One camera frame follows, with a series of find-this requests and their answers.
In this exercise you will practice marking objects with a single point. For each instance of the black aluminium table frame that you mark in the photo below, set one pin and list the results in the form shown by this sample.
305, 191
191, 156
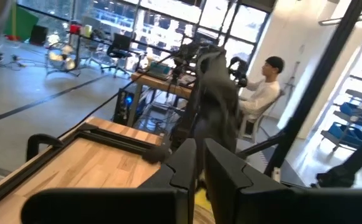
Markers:
112, 140

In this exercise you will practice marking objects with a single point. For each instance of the cream cup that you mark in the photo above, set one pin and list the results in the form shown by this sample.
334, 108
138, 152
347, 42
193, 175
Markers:
86, 31

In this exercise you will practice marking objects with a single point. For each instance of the black office chair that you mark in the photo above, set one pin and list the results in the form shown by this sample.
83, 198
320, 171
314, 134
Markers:
120, 46

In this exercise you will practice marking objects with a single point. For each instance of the green panel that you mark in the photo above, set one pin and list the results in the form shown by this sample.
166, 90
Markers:
21, 21

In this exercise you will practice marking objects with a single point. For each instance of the person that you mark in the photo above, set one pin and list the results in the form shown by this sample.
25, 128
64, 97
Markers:
263, 93

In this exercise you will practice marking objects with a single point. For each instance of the teal box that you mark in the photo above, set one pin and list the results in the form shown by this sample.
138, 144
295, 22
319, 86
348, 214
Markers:
160, 70

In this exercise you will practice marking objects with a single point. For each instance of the black computer tower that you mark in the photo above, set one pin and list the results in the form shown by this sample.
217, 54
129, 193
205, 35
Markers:
124, 105

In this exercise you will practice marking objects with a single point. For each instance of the red container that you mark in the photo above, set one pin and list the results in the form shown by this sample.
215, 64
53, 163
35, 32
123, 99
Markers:
74, 29

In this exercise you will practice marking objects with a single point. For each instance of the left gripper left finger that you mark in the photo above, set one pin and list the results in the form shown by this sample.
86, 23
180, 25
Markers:
174, 174

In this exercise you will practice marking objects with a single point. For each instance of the round metal floor fan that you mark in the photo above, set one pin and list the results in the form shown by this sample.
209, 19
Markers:
63, 59

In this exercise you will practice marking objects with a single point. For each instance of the black speaker box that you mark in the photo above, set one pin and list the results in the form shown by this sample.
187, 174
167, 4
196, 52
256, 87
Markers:
39, 35

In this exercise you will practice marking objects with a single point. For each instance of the blue storage bin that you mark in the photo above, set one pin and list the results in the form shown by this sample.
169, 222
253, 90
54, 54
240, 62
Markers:
349, 134
355, 109

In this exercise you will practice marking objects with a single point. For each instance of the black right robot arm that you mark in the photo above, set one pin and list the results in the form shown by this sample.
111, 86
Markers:
336, 177

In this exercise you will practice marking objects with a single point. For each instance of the black arched edge clamp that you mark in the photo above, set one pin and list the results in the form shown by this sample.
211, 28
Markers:
40, 137

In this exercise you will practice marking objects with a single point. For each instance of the wooden background desk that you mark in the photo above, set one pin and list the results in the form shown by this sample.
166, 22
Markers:
155, 81

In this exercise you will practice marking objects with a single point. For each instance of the light person's chair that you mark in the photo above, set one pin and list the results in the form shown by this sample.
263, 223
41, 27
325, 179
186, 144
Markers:
251, 132

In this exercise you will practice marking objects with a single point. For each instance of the black rig upright post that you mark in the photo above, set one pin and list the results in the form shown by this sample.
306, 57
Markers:
324, 62

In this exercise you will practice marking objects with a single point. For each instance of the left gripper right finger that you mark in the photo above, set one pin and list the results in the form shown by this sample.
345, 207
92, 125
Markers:
230, 180

